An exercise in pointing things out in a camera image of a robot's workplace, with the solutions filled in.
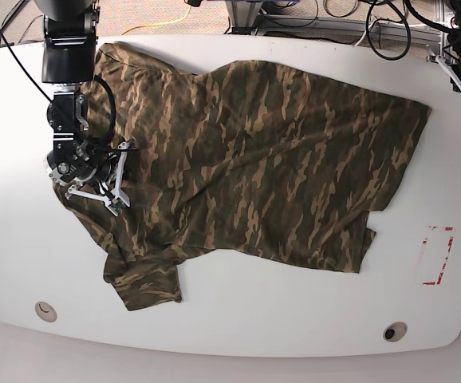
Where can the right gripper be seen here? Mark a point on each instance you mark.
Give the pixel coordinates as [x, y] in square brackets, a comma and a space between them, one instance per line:
[104, 183]

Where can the camouflage t-shirt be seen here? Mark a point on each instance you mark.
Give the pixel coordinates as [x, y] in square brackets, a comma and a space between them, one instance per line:
[253, 156]

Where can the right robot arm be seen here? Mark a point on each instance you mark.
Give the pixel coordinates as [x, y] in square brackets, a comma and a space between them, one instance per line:
[86, 166]

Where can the left table grommet hole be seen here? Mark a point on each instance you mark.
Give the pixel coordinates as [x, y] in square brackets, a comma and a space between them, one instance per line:
[45, 312]

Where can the table grommet hole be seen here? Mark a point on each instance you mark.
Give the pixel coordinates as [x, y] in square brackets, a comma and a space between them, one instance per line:
[45, 312]
[395, 332]

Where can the red tape rectangle marking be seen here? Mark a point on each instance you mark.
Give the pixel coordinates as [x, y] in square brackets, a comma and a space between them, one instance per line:
[435, 251]

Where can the right table grommet hole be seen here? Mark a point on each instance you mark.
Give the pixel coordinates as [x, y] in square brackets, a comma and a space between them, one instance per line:
[395, 332]

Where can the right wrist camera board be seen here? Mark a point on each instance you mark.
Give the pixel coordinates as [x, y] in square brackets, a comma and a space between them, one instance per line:
[115, 207]

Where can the aluminium frame stand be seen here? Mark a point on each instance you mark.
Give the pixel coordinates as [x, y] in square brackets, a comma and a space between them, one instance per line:
[245, 17]

